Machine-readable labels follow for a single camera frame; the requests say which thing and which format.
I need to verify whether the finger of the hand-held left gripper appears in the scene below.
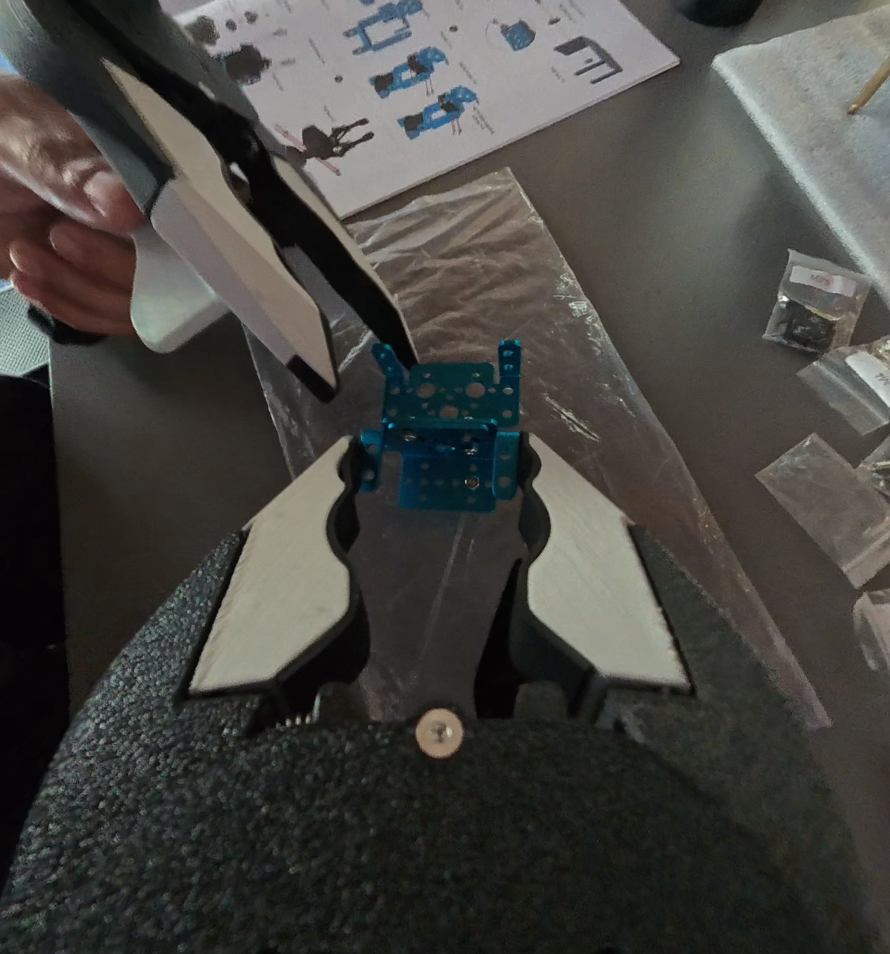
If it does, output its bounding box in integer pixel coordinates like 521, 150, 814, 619
104, 62, 339, 405
187, 78, 421, 368

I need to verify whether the white instruction booklet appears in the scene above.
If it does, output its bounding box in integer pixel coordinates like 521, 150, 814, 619
158, 0, 680, 219

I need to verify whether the white foam slab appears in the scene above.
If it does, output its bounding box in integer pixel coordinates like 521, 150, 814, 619
713, 11, 890, 344

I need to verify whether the person's left hand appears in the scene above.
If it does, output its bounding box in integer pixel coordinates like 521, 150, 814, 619
0, 63, 145, 338

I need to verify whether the pile of small screw bags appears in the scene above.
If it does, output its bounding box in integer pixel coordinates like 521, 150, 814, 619
758, 249, 890, 705

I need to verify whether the person's black clothing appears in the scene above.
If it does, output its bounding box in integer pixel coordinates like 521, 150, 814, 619
0, 373, 69, 895

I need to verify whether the black ribbed cylinder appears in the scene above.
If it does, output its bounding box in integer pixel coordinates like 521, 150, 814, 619
676, 0, 759, 27

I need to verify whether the large clear plastic bag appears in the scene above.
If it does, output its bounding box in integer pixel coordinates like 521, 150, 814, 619
243, 167, 833, 731

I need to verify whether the blue metal bracket assembly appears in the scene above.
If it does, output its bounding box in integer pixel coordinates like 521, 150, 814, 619
359, 339, 526, 515

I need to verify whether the dark grey desk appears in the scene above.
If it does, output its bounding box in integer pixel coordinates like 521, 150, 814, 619
42, 0, 890, 954

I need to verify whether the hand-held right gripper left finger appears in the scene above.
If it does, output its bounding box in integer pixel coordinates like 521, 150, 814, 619
178, 437, 375, 727

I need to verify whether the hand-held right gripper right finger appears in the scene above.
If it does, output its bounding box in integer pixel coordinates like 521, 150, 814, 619
475, 434, 695, 727

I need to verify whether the brass standoff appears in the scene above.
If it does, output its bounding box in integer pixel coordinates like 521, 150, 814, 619
847, 30, 890, 116

